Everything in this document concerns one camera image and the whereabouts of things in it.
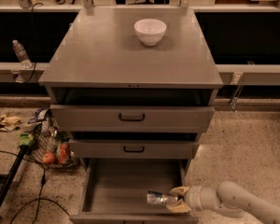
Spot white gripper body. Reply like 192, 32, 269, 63
184, 186, 204, 211

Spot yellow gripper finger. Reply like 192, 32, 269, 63
169, 186, 189, 196
166, 200, 191, 214

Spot silver redbull can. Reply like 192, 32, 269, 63
147, 190, 178, 205

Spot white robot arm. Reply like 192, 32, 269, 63
166, 181, 280, 224

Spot grey bottom drawer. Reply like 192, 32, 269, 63
70, 159, 199, 224

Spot grey drawer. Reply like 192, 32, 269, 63
69, 140, 199, 160
50, 105, 215, 133
70, 159, 199, 224

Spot grey drawer cabinet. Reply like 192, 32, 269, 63
38, 7, 224, 224

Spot grey middle drawer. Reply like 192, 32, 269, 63
69, 140, 199, 160

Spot grey top drawer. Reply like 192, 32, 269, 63
50, 105, 215, 133

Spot red snack packet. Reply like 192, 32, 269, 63
57, 144, 70, 164

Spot red apple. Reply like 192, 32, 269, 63
42, 152, 55, 165

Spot white ceramic bowl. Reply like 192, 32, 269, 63
133, 19, 167, 46

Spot black pole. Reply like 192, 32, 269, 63
0, 147, 29, 208

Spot crumpled snack wrappers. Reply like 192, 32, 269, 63
0, 115, 21, 132

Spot clear plastic water bottle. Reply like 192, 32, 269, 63
12, 40, 33, 69

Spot wire basket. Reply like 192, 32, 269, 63
31, 117, 79, 169

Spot black floor cable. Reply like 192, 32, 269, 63
0, 135, 71, 224

